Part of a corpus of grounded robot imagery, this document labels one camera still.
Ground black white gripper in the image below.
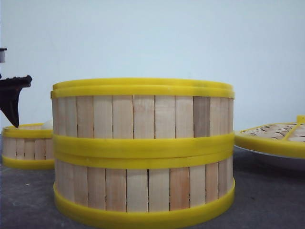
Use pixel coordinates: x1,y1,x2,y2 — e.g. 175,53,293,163
0,48,32,127

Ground white bun left basket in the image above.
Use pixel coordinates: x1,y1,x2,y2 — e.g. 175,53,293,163
41,119,53,130

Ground bamboo steamer basket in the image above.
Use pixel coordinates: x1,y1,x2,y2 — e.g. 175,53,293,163
51,78,234,165
1,123,54,169
54,156,235,229

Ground white plate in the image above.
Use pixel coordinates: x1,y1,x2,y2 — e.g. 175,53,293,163
234,145,305,171

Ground woven bamboo steamer lid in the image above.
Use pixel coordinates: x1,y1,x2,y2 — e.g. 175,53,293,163
235,115,305,159

